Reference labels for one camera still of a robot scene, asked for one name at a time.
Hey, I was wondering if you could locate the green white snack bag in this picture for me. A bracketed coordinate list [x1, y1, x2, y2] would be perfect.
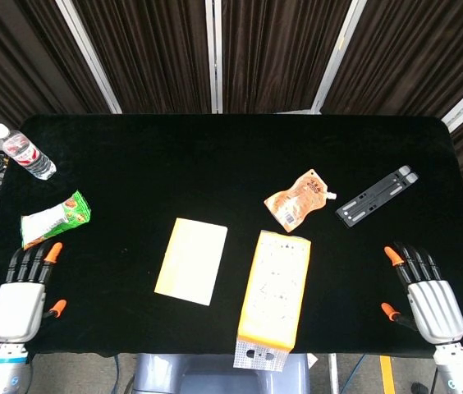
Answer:
[21, 190, 92, 251]

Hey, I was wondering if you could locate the pale yellow rectangular block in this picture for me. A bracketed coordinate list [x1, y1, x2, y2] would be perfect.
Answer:
[154, 217, 228, 307]

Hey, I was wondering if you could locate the dark brown curtain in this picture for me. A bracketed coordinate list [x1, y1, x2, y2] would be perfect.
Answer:
[0, 0, 463, 236]

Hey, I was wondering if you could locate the yellow snack box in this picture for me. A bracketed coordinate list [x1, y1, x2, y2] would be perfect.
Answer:
[233, 230, 312, 373]

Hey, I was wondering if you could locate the orange spouted drink pouch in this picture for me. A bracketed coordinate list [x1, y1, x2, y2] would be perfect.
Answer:
[264, 168, 337, 231]

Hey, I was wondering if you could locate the blue cable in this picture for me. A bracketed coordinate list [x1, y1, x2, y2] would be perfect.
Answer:
[110, 353, 121, 394]

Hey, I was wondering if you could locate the clear plastic water bottle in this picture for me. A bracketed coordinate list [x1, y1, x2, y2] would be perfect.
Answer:
[0, 122, 57, 181]

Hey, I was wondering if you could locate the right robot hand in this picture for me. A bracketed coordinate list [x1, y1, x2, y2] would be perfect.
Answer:
[380, 241, 463, 344]

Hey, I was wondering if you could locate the black tablecloth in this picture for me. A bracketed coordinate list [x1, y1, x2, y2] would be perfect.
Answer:
[0, 113, 463, 364]

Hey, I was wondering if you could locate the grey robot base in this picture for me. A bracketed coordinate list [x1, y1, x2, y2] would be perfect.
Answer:
[131, 352, 311, 394]

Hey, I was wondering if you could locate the black folding stand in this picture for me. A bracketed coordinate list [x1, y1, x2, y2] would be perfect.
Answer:
[335, 164, 419, 227]

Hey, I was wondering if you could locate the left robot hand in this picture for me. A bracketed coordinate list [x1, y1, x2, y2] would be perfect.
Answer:
[0, 241, 67, 343]

